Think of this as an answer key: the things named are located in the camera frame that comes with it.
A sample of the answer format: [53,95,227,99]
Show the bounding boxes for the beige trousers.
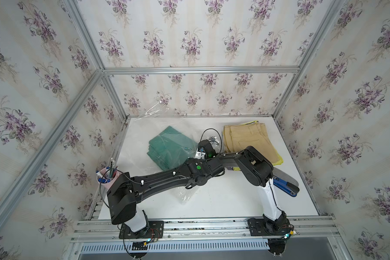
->
[223,122,282,163]

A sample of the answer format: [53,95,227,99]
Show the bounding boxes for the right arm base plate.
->
[247,216,294,237]

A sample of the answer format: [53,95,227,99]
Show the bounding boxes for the blue stapler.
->
[273,177,300,197]

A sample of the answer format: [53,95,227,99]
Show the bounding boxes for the pink pen cup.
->
[95,158,120,192]

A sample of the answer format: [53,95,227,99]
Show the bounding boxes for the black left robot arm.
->
[107,157,225,225]

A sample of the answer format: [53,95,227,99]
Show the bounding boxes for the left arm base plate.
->
[119,221,165,239]

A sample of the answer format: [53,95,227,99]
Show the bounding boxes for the teal garment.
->
[147,126,198,171]

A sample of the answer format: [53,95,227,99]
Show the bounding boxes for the clear plastic vacuum bag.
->
[129,100,228,205]

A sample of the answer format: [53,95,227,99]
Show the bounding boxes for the yellow-green trousers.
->
[232,121,284,171]

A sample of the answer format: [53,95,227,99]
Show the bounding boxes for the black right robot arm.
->
[195,140,294,237]

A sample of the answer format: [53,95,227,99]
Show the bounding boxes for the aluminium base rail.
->
[63,216,351,260]

